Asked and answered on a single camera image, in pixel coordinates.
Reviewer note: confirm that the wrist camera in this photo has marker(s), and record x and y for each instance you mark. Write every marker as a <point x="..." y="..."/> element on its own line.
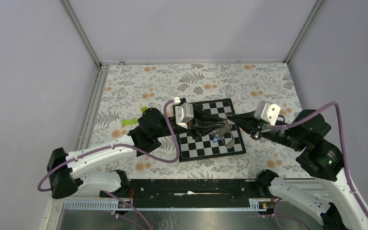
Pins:
<point x="267" y="112"/>
<point x="184" y="112"/>

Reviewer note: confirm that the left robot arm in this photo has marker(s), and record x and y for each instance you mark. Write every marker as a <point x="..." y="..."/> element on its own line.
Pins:
<point x="72" y="172"/>

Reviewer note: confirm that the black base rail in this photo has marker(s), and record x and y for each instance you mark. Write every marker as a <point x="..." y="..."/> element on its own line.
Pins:
<point x="193" y="193"/>

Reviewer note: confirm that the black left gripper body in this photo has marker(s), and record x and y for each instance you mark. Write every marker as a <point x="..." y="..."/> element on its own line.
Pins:
<point x="191" y="127"/>

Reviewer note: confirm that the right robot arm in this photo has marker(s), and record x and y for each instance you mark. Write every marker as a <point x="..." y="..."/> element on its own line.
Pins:
<point x="321" y="159"/>

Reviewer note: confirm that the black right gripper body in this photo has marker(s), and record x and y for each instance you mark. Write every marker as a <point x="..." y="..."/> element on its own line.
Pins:
<point x="274" y="134"/>

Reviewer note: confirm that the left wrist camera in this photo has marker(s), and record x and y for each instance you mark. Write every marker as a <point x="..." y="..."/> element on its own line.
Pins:
<point x="184" y="112"/>

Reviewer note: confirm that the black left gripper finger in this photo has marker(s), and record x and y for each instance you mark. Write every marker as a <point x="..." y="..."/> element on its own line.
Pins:
<point x="205" y="116"/>
<point x="202" y="130"/>

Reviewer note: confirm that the floral table cloth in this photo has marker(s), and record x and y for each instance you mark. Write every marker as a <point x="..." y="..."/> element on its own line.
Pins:
<point x="130" y="88"/>

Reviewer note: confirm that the black white chessboard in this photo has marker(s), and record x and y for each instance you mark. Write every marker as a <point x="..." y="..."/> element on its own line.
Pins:
<point x="202" y="148"/>

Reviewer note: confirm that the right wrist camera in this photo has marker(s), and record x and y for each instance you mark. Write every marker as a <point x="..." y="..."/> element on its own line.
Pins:
<point x="267" y="112"/>

